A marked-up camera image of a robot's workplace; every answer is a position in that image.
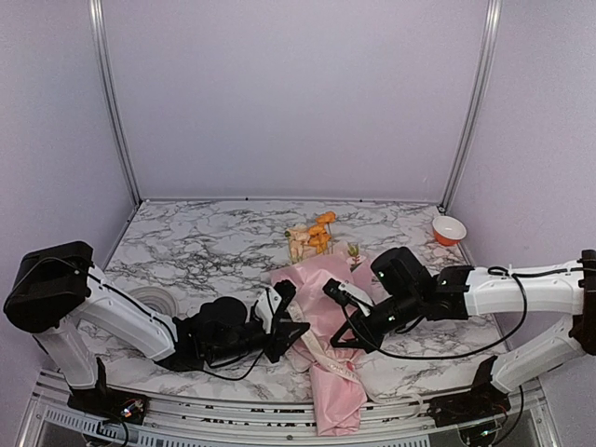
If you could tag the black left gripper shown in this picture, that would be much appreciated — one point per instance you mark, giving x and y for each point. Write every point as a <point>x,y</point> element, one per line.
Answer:
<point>280,342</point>

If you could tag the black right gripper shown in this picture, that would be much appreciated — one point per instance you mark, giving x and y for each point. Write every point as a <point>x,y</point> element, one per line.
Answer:
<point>362,327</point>

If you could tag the cream printed ribbon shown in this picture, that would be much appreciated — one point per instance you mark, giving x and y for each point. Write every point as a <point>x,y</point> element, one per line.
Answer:
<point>338,392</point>

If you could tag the pink wrapping paper sheet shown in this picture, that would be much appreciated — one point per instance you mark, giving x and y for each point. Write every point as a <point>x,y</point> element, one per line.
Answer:
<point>312,305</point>

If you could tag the peach fake flower stem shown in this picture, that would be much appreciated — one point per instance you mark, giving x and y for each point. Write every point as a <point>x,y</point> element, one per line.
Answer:
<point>298,238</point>

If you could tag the orange fake flower stem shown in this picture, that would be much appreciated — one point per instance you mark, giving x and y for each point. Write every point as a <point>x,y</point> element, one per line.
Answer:
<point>320,234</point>

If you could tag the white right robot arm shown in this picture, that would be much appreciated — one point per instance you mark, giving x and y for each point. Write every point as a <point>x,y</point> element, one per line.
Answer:
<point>566,289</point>

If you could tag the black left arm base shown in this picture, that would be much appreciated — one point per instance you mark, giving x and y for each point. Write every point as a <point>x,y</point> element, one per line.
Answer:
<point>102,400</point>

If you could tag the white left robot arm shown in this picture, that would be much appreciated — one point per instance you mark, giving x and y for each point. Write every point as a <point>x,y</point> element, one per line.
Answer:
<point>57,287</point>

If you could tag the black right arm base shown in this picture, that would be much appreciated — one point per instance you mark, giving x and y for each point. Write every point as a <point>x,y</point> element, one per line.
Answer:
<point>482,400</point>

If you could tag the orange bowl white inside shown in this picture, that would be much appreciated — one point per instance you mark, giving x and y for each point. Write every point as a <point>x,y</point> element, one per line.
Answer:
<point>448,231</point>

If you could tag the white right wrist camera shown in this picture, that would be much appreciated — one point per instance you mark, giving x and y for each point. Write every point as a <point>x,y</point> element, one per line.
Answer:
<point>346,293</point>

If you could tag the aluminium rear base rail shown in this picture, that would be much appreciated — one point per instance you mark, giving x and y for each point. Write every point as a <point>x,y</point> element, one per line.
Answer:
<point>287,199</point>

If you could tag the aluminium front rail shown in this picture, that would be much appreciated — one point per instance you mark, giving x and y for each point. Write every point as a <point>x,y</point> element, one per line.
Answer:
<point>177,421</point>

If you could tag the aluminium frame post right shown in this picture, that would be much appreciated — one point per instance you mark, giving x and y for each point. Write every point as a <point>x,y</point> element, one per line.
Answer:
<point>479,88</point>

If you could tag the aluminium frame post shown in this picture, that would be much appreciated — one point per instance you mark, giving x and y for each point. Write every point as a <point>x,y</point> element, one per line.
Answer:
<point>479,88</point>
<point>100,39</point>

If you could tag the aluminium frame post left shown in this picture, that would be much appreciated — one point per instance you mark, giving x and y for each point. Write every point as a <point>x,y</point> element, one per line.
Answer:
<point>100,39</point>

